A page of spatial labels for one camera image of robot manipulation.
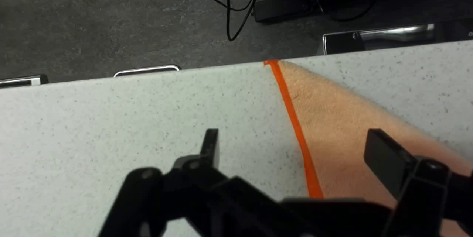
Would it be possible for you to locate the black cable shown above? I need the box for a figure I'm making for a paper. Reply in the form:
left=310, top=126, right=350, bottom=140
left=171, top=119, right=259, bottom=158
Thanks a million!
left=187, top=0, right=277, bottom=41

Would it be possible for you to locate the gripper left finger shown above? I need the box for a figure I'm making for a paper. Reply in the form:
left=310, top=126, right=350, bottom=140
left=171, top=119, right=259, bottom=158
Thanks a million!
left=98, top=128, right=285, bottom=237

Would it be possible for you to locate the black power strip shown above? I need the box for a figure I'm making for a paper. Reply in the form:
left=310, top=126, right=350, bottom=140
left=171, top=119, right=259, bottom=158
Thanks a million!
left=252, top=0, right=326, bottom=23

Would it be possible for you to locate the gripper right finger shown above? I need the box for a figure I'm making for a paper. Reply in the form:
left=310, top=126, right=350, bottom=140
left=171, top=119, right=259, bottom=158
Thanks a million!
left=364, top=128, right=473, bottom=237

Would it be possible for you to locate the orange towel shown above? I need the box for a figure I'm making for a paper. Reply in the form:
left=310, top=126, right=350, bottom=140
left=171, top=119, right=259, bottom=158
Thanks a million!
left=264, top=59, right=473, bottom=237

